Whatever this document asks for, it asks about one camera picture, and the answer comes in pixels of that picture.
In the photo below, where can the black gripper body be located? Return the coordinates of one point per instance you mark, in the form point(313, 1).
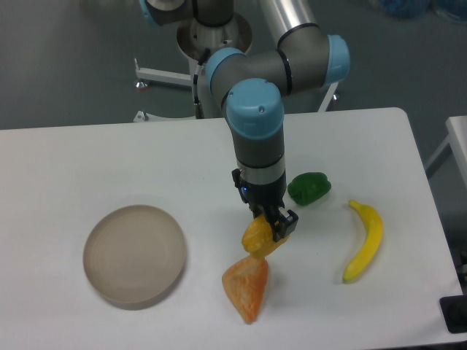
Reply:
point(261, 198)

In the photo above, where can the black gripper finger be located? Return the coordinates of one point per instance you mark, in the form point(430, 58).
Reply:
point(282, 221)

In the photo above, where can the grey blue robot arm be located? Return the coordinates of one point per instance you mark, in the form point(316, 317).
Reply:
point(248, 89)

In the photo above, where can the green toy pepper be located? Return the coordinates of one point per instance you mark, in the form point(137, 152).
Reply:
point(308, 187)

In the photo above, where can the beige round plate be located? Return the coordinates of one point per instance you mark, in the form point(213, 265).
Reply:
point(134, 256)

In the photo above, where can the orange toy bread slice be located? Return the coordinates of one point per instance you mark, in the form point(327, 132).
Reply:
point(244, 284)

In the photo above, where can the yellow toy banana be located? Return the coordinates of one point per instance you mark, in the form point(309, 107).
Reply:
point(374, 228)

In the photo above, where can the white side table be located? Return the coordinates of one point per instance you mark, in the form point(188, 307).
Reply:
point(453, 144)

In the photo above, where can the black device at table edge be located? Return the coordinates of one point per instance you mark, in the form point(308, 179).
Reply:
point(454, 312)

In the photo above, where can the blue bag in background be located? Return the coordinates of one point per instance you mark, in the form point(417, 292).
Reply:
point(452, 11)

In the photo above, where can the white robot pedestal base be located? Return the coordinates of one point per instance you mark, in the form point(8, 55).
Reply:
point(304, 58)

